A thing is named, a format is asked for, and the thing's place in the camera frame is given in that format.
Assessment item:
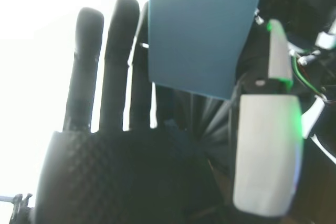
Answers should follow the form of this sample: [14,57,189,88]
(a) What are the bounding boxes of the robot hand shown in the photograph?
[34,0,305,224]

